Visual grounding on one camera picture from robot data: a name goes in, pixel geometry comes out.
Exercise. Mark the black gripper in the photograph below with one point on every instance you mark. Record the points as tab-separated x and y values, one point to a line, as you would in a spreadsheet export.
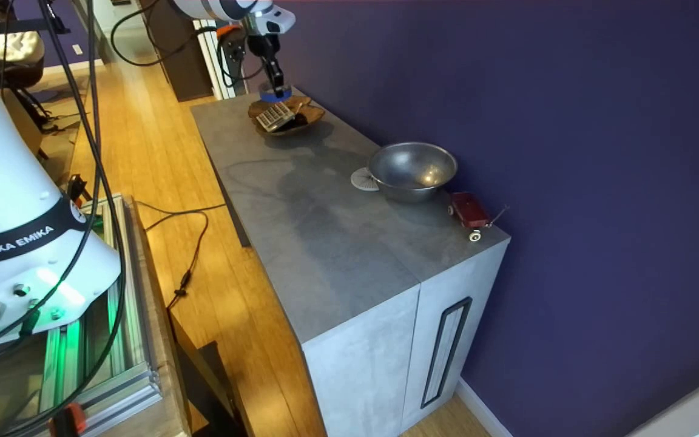
264	44

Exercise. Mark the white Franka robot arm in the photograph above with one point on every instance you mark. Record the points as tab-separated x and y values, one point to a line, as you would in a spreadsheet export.
10	202

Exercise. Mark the grey calculator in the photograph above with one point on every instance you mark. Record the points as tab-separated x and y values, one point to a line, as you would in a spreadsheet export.
278	118

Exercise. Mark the dark wooden furniture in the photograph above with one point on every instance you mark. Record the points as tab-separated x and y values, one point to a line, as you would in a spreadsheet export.
178	50

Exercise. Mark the white round disc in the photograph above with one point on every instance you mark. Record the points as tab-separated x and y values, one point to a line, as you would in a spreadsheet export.
360	181

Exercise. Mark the metal bowl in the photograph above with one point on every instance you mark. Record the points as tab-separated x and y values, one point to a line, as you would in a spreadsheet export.
412	168

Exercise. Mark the grey concrete-look cabinet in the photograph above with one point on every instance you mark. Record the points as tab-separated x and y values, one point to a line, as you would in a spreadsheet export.
326	244

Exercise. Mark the red small box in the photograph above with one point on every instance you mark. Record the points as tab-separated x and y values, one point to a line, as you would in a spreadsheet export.
469	209

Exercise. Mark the small white tag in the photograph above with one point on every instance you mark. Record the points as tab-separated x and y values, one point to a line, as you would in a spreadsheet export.
474	236

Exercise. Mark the chair with beige cushion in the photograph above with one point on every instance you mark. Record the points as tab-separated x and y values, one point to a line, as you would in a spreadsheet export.
13	56

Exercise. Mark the orange clamp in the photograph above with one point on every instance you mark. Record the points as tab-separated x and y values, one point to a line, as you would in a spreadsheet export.
68	420

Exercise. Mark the aluminium robot stand frame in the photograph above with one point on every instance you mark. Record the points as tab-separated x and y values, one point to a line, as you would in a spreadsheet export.
83	366

